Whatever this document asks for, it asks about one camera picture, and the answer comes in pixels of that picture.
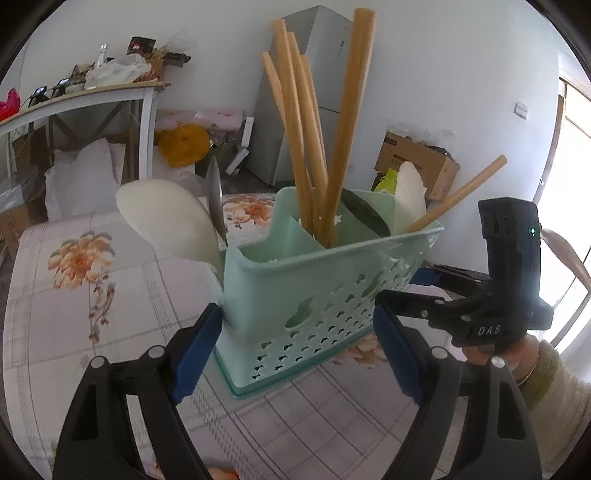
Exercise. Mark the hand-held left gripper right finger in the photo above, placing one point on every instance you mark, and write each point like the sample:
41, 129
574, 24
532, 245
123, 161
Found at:
397, 355

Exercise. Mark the black device with screen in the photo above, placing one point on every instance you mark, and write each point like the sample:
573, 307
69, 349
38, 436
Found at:
60, 86
38, 96

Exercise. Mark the green plastic utensil basket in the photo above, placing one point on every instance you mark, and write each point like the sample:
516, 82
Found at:
300, 277

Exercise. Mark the white woven sack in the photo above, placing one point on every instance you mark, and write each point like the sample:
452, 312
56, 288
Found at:
83, 175

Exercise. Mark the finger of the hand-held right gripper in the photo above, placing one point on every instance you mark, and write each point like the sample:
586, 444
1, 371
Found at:
406, 305
425, 277

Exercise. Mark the pink floral roll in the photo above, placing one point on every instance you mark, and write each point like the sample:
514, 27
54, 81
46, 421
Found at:
198, 119

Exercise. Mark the wooden chopstick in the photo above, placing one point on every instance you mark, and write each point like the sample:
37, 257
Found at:
272, 78
351, 92
461, 191
288, 92
304, 92
315, 99

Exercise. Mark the large cardboard box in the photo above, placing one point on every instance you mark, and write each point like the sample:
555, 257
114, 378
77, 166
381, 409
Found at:
415, 161

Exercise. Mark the white table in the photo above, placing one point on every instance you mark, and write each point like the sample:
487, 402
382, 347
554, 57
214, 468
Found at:
92, 99

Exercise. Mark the person's right hand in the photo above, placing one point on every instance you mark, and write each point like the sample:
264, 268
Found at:
526, 355

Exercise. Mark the black box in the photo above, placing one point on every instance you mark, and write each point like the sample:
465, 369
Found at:
140, 45

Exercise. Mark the grey refrigerator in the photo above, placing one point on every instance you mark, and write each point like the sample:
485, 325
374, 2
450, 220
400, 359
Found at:
268, 115

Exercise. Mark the white panel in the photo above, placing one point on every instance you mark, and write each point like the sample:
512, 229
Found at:
240, 147

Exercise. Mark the brown printed cardboard box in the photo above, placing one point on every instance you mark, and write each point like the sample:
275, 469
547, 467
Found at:
168, 64

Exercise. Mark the white wall socket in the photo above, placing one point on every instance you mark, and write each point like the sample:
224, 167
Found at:
522, 111

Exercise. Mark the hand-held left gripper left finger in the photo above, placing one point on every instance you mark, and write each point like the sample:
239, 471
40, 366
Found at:
198, 350

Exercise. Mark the clear bottle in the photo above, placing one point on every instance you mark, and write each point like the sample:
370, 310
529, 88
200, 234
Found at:
102, 54

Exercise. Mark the red plastic bag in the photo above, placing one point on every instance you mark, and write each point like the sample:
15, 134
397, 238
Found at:
9, 106

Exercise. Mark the small cardboard box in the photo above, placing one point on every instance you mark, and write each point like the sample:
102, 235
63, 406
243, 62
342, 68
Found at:
14, 226

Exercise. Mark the white plastic bag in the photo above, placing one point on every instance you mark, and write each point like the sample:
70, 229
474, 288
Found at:
115, 71

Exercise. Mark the floral tablecloth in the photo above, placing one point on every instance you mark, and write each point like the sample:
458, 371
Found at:
115, 323

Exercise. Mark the yellow plastic bag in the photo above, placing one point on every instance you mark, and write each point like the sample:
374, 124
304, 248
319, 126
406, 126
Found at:
182, 145

